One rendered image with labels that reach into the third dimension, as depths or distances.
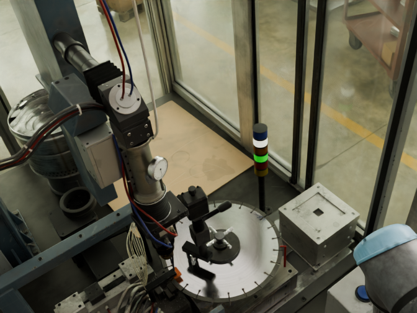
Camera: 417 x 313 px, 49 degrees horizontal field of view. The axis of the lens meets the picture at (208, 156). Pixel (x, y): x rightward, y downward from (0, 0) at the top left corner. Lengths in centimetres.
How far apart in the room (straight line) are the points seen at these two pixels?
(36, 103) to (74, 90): 86
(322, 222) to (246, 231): 25
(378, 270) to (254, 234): 60
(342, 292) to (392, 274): 53
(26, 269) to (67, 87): 55
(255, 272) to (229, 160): 68
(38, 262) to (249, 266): 57
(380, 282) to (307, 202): 72
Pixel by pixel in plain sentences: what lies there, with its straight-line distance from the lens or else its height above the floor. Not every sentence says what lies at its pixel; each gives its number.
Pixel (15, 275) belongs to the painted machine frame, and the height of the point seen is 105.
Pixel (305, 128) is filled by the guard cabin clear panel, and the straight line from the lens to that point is 156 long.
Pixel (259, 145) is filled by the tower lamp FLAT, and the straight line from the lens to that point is 140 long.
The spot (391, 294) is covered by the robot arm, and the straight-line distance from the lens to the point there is 83.
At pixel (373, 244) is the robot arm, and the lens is 86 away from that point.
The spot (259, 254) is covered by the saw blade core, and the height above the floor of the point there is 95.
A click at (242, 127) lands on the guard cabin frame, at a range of 185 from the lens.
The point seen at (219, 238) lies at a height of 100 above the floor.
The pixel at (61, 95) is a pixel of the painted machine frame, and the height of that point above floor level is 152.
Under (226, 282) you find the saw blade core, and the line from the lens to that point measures 129.
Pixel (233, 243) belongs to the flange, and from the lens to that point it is 135.
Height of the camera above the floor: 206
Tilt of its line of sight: 43 degrees down
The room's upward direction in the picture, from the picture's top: 8 degrees counter-clockwise
